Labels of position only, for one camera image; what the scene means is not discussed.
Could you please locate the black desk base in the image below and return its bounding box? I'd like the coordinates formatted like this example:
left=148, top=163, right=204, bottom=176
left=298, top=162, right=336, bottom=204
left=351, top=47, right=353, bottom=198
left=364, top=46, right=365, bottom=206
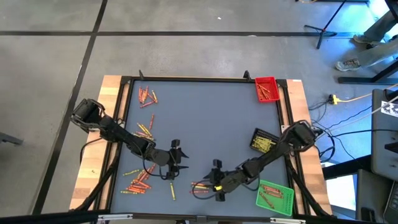
left=338, top=60, right=398, bottom=86

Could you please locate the black tripod stand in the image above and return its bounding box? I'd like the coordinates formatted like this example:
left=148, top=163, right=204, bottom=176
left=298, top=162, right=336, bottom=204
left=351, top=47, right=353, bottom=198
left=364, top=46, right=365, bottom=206
left=303, top=0, right=346, bottom=50

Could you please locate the black-white marker tag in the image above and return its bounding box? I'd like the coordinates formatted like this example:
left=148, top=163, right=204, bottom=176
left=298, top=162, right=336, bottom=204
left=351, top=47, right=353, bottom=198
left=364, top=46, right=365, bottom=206
left=381, top=100, right=398, bottom=119

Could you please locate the green plastic basket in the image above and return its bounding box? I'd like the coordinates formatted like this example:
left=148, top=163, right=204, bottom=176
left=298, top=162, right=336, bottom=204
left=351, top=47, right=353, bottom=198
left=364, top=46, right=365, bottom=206
left=255, top=179, right=295, bottom=217

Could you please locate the red plastic basket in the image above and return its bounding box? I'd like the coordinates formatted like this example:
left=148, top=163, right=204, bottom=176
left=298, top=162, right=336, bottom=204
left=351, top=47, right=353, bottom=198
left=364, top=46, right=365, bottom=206
left=254, top=76, right=281, bottom=104

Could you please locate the black desk beam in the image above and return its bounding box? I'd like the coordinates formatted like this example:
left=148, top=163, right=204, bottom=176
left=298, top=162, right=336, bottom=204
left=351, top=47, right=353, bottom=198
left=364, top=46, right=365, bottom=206
left=322, top=154, right=373, bottom=181

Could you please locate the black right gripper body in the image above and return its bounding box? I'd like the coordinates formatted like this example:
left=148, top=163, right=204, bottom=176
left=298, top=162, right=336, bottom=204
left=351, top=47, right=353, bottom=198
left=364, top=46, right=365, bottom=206
left=213, top=159, right=246, bottom=202

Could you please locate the yellow extension cable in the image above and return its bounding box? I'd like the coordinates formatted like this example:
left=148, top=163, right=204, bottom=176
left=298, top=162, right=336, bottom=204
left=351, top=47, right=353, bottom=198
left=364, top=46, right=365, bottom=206
left=337, top=83, right=398, bottom=103

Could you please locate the black floor cable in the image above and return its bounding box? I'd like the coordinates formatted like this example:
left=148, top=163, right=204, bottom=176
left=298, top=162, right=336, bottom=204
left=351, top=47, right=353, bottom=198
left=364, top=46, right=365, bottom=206
left=328, top=128, right=398, bottom=139
left=325, top=105, right=373, bottom=130
left=308, top=100, right=331, bottom=111

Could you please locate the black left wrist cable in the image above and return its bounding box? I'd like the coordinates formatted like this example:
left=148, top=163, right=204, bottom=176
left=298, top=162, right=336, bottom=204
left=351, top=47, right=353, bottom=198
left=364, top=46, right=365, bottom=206
left=141, top=152, right=171, bottom=181

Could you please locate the black crossbar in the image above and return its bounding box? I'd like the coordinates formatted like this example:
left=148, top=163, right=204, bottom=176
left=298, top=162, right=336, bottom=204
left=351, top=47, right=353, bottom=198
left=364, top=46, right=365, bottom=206
left=0, top=208, right=398, bottom=224

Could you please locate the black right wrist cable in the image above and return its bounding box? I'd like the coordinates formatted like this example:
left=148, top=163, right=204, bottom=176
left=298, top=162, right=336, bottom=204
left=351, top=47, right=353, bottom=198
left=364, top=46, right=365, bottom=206
left=192, top=179, right=218, bottom=201

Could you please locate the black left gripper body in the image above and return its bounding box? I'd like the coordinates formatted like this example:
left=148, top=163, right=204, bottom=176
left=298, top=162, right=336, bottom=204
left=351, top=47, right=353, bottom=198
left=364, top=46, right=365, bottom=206
left=164, top=139, right=181, bottom=181

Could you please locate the silver metal bracket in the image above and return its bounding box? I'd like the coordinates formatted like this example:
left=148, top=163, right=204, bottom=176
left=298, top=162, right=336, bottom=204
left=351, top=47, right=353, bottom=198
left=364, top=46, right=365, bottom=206
left=269, top=217, right=307, bottom=224
left=97, top=213, right=134, bottom=222

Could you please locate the white rope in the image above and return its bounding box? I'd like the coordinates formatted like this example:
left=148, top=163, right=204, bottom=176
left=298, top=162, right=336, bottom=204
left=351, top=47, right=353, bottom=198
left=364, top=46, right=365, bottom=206
left=374, top=95, right=398, bottom=115

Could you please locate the blue-grey table mat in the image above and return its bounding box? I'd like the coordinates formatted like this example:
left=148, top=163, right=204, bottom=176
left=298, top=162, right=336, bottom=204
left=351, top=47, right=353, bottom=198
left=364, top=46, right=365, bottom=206
left=110, top=80, right=292, bottom=218

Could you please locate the black plastic basket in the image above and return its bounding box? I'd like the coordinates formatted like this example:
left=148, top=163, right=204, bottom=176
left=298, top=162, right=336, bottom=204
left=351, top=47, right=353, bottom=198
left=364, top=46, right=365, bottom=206
left=249, top=127, right=280, bottom=155

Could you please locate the dark cabinet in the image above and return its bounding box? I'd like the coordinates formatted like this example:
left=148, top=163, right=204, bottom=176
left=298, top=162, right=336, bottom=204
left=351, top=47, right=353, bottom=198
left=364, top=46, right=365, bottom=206
left=355, top=169, right=398, bottom=224

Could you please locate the person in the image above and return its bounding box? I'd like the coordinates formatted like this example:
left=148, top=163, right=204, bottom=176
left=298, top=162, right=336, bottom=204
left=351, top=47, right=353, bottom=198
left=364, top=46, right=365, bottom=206
left=334, top=8, right=398, bottom=73

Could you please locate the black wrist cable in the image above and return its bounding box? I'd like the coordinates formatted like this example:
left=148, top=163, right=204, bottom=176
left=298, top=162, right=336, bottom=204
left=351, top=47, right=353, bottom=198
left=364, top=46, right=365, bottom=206
left=141, top=152, right=171, bottom=181
left=192, top=179, right=218, bottom=201

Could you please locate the grey floor object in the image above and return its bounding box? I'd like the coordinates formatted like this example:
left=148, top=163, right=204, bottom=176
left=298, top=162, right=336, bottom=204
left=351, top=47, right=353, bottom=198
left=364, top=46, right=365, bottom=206
left=0, top=131, right=24, bottom=146

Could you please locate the grey cabinet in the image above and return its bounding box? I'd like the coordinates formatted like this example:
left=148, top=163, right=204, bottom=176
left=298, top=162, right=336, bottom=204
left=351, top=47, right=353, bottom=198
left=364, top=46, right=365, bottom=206
left=371, top=88, right=398, bottom=182

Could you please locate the black aluminium table frame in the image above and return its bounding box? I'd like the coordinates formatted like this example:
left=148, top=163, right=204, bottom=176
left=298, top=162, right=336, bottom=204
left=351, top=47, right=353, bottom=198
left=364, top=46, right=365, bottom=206
left=70, top=70, right=333, bottom=224

